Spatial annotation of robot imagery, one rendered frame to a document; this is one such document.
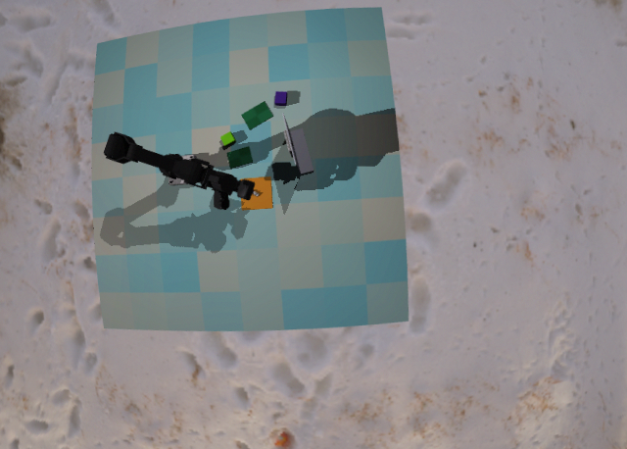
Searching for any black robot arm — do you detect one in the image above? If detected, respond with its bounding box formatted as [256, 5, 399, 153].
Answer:
[104, 132, 236, 210]

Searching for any orange square mat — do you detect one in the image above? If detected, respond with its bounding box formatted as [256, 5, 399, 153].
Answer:
[241, 176, 272, 210]

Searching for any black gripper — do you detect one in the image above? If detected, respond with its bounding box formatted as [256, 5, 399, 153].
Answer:
[231, 177, 255, 200]

